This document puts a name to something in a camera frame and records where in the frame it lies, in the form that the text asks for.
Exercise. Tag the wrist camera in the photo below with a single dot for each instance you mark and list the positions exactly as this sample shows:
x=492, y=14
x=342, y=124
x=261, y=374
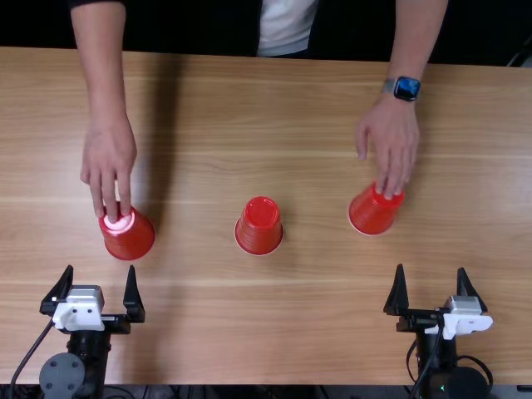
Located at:
x=465, y=316
x=81, y=309

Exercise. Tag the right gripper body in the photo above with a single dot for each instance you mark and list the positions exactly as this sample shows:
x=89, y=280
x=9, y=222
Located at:
x=420, y=321

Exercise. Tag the red cup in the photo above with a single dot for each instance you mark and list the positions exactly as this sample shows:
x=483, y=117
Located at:
x=370, y=216
x=131, y=241
x=258, y=228

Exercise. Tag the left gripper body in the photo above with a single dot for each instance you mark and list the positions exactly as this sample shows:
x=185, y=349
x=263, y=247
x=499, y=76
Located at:
x=116, y=324

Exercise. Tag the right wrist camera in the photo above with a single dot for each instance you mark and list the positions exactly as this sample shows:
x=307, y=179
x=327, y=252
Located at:
x=465, y=316

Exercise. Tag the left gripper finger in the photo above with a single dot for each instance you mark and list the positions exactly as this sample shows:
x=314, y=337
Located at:
x=58, y=293
x=133, y=303

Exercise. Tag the person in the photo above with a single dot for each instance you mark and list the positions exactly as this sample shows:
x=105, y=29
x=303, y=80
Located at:
x=284, y=25

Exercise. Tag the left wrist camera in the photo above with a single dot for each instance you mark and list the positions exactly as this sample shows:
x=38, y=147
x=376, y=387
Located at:
x=81, y=309

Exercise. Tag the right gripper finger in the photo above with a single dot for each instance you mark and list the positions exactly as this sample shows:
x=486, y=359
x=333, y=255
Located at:
x=465, y=284
x=398, y=297

